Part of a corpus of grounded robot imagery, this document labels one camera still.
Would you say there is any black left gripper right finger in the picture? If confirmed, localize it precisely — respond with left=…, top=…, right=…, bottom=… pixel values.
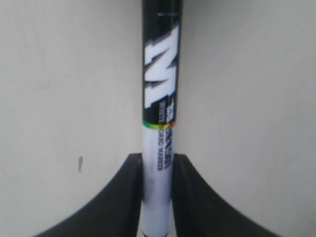
left=172, top=154, right=276, bottom=237

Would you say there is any black and white whiteboard marker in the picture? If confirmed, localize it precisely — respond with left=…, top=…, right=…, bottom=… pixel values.
left=141, top=0, right=182, bottom=237

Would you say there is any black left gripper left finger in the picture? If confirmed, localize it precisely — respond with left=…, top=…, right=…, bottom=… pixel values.
left=38, top=153, right=143, bottom=237

